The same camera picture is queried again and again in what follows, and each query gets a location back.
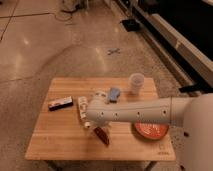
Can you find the black floor object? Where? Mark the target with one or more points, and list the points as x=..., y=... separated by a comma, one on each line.
x=130, y=25

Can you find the red ceramic bowl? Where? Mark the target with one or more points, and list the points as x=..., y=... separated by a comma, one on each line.
x=152, y=131

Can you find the translucent plastic cup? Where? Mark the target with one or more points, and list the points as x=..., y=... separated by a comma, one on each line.
x=136, y=82

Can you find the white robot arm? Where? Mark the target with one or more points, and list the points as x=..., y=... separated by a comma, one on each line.
x=193, y=114

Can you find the wooden table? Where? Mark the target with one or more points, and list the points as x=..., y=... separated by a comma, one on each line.
x=59, y=135

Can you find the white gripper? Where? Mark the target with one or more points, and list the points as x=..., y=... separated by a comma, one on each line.
x=103, y=125

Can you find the blue sponge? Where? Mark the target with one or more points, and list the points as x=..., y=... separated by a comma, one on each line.
x=113, y=94

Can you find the white tube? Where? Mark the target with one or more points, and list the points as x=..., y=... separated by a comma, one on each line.
x=82, y=106

